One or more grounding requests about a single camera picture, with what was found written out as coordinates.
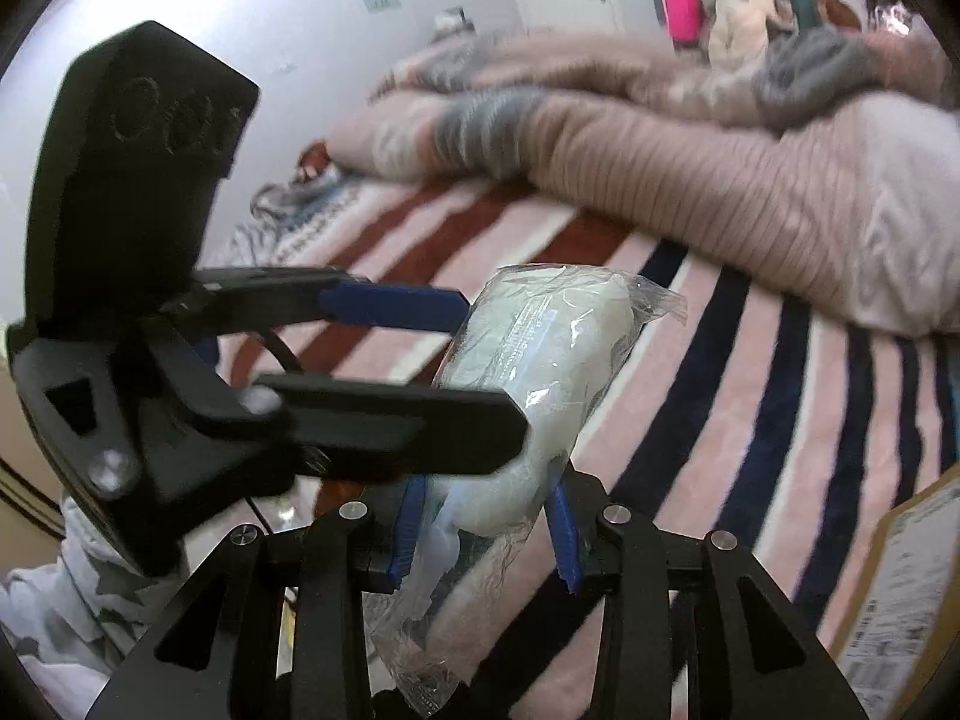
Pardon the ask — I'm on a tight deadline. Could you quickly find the pink grey striped quilt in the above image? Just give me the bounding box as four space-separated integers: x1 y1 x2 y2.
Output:
328 21 960 336

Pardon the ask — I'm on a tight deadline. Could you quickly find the red-brown round object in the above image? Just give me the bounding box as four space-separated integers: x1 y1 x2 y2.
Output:
813 0 860 32

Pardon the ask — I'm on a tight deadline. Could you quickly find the beige puffer jacket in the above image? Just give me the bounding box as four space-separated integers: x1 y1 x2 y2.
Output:
708 0 782 62

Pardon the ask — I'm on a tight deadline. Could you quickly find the white patterned cloth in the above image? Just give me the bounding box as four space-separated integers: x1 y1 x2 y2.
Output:
225 165 362 256

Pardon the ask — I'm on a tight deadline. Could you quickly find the striped fleece blanket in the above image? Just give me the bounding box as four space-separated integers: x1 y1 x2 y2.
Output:
223 178 960 720

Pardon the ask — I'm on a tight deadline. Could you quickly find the pink bag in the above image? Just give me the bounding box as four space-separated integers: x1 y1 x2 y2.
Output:
663 0 705 43

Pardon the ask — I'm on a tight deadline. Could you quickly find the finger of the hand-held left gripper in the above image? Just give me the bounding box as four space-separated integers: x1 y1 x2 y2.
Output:
195 264 472 337
255 373 532 480

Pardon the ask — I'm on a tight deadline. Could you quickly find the grey chair with cloth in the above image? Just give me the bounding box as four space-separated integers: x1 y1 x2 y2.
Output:
430 7 482 47

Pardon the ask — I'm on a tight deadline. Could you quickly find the red patterned plush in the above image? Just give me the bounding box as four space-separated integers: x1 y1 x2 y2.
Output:
295 138 335 185

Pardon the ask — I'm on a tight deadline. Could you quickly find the plastic-wrapped white towel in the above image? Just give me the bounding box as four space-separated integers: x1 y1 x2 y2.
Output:
367 262 689 710

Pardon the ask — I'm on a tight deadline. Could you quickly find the person's star-print pajamas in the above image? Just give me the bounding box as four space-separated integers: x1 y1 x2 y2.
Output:
0 493 190 720

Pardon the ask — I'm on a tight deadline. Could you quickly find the cardboard box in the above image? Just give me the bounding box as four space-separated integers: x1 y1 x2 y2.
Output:
831 475 960 720

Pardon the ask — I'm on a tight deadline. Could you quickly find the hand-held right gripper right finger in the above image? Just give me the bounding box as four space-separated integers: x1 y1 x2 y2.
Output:
546 465 871 720

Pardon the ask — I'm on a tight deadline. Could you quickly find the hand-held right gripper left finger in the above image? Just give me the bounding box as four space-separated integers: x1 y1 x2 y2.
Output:
82 476 430 720

